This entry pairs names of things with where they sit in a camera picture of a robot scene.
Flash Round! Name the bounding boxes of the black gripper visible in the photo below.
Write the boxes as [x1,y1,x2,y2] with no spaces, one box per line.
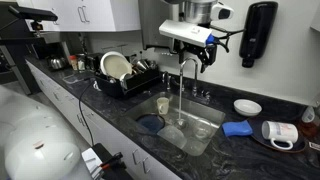
[173,37,218,74]

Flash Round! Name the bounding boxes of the chrome gooseneck faucet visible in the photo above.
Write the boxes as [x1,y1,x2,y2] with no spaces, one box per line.
[179,57,200,98]

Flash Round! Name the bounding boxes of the chrome side sprayer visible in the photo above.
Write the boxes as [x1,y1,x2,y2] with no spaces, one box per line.
[161,70,173,93]

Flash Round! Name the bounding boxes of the steel cup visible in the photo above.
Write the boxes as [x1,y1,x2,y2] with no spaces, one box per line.
[134,58,151,72]

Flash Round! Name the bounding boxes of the steel paper towel dispenser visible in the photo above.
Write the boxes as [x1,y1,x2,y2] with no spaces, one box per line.
[138,0,184,52]

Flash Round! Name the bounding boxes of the stainless steel sink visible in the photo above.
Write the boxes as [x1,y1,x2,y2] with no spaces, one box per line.
[124,91,227,157]

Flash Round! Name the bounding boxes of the cream mug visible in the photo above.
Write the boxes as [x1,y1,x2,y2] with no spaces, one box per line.
[156,96,171,116]

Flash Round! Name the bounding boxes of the black dish rack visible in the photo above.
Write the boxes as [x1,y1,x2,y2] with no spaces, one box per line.
[93,64,162,100]

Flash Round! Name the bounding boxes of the clear glass bowl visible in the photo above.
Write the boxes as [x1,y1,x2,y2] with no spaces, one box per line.
[192,118,215,141]

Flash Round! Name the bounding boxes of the small white bowl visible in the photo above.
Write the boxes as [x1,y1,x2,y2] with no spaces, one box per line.
[118,72,135,91]

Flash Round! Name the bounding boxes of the blue plate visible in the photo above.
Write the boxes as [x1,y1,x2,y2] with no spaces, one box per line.
[135,113,166,136]

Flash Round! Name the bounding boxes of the large white plate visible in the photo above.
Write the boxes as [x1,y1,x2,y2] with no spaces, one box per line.
[99,50,134,81]

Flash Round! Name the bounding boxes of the clear glass lid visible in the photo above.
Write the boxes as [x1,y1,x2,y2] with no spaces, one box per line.
[156,124,188,150]

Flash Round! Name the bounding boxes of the blue sponge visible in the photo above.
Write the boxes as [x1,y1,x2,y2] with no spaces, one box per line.
[221,119,254,138]

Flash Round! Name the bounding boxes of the dark round plate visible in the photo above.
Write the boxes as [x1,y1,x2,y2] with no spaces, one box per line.
[249,116,307,154]

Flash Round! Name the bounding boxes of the white upper cabinet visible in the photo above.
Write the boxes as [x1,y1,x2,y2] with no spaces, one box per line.
[15,0,142,33]

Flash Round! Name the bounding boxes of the white lower cabinets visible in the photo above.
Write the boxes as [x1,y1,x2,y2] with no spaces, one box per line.
[25,59,183,180]

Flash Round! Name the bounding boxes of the clear spice jar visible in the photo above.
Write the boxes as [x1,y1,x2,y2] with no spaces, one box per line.
[77,54,87,72]

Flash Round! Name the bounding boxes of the white printed mug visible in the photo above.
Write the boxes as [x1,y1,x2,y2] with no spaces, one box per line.
[261,120,300,151]

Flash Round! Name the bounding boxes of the red lid spice jar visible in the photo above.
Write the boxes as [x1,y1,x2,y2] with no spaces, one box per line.
[68,54,79,71]

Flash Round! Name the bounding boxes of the clear plastic lid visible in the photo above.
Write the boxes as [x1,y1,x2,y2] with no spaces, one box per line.
[61,72,88,85]

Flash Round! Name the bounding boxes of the amber dish soap bottle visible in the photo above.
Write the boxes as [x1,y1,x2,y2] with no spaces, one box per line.
[298,105,320,138]

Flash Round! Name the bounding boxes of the black box with red clip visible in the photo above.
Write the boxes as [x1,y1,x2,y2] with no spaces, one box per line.
[81,142,135,180]

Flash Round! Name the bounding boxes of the steel kettle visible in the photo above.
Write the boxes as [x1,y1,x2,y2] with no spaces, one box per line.
[46,55,70,71]

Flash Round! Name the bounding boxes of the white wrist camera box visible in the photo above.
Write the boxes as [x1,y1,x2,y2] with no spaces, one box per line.
[158,19,214,48]

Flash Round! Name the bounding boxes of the black wall soap dispenser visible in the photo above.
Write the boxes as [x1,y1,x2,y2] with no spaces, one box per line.
[238,0,279,69]

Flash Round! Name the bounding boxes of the silver cabinet handle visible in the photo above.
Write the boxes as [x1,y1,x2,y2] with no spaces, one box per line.
[142,156,152,175]
[131,148,142,166]

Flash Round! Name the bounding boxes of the black power cable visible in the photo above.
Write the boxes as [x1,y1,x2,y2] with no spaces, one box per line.
[77,77,97,148]

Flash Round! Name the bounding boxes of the black stereo camera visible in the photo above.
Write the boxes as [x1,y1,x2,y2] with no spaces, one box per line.
[7,4,59,23]

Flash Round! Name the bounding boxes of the black camera stand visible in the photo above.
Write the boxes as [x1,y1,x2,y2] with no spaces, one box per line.
[0,1,46,96]

